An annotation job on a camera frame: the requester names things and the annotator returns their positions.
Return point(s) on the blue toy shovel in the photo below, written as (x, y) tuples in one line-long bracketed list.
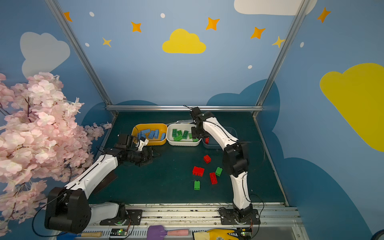
[(71, 236)]

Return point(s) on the purple toy shovel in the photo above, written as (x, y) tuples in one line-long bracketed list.
[(159, 232)]

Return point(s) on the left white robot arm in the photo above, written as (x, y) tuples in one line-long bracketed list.
[(68, 209)]

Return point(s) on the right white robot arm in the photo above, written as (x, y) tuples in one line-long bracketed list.
[(235, 158)]

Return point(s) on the dark tree base plate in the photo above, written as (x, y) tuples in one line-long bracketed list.
[(105, 182)]

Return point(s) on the yellow plastic bin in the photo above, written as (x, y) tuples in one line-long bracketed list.
[(152, 142)]

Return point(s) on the white plastic bin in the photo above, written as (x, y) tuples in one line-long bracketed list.
[(184, 142)]

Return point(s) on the horizontal metal frame bar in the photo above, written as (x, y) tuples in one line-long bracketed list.
[(155, 108)]

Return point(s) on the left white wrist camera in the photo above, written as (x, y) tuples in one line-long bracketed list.
[(142, 143)]

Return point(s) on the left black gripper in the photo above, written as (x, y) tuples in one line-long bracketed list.
[(146, 154)]

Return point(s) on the teal plastic bin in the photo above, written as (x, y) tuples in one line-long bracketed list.
[(213, 143)]

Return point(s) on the green circuit board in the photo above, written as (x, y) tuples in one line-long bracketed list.
[(118, 233)]

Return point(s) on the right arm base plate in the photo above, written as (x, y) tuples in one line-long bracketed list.
[(233, 217)]

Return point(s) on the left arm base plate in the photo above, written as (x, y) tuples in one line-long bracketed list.
[(132, 217)]

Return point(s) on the pink cherry blossom tree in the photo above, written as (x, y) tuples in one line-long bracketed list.
[(40, 140)]

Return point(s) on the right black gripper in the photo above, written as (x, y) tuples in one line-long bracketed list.
[(195, 132)]

